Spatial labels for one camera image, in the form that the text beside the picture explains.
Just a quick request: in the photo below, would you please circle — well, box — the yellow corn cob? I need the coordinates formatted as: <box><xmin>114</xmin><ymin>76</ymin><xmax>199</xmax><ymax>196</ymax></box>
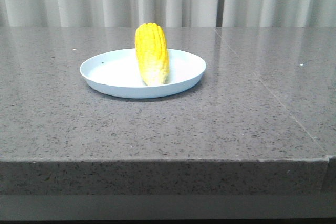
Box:
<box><xmin>135</xmin><ymin>23</ymin><xmax>169</xmax><ymax>86</ymax></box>

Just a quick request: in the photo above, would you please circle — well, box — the light blue round plate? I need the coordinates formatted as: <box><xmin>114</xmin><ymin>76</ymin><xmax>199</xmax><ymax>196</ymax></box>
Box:
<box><xmin>80</xmin><ymin>48</ymin><xmax>206</xmax><ymax>99</ymax></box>

